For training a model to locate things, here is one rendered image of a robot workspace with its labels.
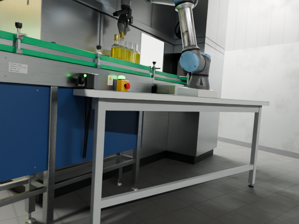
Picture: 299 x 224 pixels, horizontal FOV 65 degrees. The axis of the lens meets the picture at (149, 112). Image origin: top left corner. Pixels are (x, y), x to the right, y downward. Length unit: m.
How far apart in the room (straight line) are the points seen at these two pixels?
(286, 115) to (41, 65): 3.35
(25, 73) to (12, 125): 0.23
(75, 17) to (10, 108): 0.85
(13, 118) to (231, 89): 3.68
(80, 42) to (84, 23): 0.14
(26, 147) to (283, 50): 3.57
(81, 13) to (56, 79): 0.69
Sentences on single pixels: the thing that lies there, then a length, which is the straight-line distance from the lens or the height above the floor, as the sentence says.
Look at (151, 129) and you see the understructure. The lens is 2.49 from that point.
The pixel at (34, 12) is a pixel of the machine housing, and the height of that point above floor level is 1.19.
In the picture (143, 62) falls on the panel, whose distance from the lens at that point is 2.27.
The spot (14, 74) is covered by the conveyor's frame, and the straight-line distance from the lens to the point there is 1.16.
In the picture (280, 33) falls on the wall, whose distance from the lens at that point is 4.12.
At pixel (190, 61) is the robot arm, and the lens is 1.46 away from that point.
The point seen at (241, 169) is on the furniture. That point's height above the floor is 0.18.
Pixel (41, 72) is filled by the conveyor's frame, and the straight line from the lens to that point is 1.22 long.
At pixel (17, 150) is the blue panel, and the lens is 1.22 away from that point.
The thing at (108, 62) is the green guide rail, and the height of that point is 0.93.
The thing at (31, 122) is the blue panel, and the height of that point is 0.58.
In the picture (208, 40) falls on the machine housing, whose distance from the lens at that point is 2.76.
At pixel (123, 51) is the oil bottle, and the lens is 1.81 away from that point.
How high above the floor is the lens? 0.74
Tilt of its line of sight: 4 degrees down
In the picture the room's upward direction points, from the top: 4 degrees clockwise
